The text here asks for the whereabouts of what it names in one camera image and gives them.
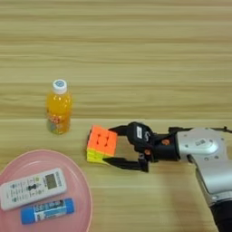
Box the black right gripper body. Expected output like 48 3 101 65
133 132 179 163

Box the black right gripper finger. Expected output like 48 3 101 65
108 124 130 137
101 151 150 173

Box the orange yellow green puzzle cube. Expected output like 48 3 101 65
86 124 119 166

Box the orange juice bottle white cap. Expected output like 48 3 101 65
45 79 73 136

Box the blue glue stick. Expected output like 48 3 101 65
20 198 75 226

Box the black box with white label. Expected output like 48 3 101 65
126 121 154 147

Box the pink round plate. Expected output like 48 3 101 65
0 149 93 232

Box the white remote control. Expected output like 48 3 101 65
0 167 68 212

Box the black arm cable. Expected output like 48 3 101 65
167 125 232 134

